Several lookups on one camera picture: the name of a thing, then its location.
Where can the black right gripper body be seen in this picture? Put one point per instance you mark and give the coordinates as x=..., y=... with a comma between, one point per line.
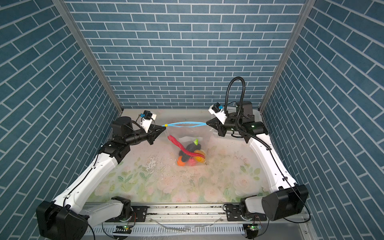
x=232, y=124

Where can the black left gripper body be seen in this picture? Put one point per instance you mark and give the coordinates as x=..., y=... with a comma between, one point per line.
x=136, y=137

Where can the red toy chili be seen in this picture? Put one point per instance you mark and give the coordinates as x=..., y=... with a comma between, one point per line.
x=181, y=147

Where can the clear zip top bag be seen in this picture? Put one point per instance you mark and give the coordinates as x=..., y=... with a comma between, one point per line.
x=185, y=133

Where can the yellow toy fruit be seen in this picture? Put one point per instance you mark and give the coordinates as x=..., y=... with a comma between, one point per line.
x=202, y=156

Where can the orange toy fruit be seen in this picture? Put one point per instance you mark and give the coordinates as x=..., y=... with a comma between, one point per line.
x=180, y=162

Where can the pink toy fruit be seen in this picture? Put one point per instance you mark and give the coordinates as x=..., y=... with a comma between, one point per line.
x=192, y=162

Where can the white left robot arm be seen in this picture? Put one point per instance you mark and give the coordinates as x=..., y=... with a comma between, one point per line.
x=84, y=183

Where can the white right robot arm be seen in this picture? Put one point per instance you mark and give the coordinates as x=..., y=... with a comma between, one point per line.
x=286, y=198

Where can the white plastic basket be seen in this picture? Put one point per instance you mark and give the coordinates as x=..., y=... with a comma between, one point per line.
x=233, y=112

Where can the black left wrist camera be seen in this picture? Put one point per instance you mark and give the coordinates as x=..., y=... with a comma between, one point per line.
x=147, y=119

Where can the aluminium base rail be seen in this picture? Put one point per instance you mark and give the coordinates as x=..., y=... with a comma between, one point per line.
x=163, y=221

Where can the aluminium right corner post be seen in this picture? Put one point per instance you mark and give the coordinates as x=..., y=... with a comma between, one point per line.
x=304, y=14

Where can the aluminium corner post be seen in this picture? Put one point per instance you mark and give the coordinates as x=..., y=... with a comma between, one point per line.
x=304, y=14
x=81, y=41

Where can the aluminium left corner post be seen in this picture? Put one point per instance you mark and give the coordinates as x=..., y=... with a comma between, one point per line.
x=81, y=41

